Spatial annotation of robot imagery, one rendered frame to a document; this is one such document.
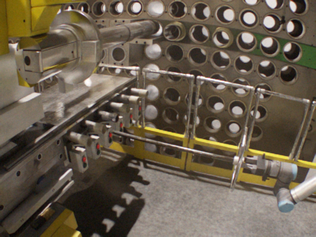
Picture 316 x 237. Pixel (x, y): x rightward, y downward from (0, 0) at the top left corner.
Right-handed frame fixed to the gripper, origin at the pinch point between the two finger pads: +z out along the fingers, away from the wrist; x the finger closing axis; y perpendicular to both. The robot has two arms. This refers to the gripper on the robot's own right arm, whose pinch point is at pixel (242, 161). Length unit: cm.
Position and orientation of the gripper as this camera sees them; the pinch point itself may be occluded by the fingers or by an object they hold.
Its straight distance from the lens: 139.5
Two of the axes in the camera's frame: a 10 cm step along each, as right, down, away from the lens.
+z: -9.4, -2.0, 2.8
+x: -3.3, 4.1, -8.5
